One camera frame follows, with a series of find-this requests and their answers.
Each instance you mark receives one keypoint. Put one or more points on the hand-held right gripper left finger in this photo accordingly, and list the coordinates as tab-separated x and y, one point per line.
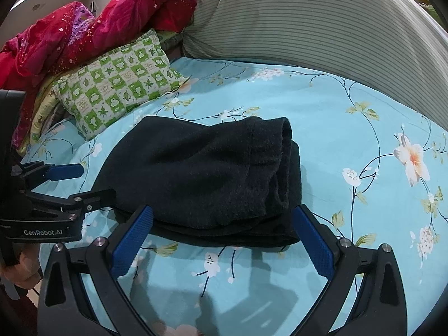
131	245

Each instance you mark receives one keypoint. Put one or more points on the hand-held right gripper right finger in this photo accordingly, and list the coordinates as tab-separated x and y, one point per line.
315	241

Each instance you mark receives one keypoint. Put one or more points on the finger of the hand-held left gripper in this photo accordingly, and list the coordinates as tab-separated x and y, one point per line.
98	196
64	171

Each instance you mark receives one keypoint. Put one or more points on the black pants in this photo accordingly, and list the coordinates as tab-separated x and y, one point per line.
196	171

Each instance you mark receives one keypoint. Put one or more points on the person's left hand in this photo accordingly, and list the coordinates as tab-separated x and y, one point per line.
28	266

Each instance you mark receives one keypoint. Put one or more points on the pale yellow printed pillow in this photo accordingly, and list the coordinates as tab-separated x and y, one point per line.
43	112

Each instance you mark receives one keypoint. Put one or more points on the person's dark red clothing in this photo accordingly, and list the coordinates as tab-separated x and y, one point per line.
29	308

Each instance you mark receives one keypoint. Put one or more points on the green checked pillow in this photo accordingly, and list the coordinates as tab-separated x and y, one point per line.
115	84

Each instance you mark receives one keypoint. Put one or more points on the blue floral bed sheet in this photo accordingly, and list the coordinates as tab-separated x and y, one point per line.
332	119

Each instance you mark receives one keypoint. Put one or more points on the red patterned quilt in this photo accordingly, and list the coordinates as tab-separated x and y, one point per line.
122	17

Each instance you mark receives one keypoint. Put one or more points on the grey striped pillow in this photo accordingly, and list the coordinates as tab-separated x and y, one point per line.
297	17

